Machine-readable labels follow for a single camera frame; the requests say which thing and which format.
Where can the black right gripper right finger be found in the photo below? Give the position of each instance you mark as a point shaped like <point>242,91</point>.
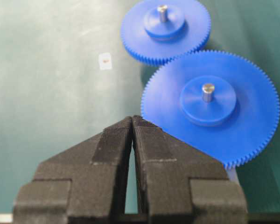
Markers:
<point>178,184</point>

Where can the large blue gear on shaft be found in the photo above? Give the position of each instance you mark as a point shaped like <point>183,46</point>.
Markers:
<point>155,43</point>

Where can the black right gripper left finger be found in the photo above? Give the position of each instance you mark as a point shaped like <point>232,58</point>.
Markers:
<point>85,184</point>

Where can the steel shaft in gear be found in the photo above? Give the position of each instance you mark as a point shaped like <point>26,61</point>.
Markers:
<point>208,91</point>
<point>163,13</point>

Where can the small white paper tag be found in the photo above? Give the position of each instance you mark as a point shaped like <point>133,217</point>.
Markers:
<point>105,61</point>

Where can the blue gear with hub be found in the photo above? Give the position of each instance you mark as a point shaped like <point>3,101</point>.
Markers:
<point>235,126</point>

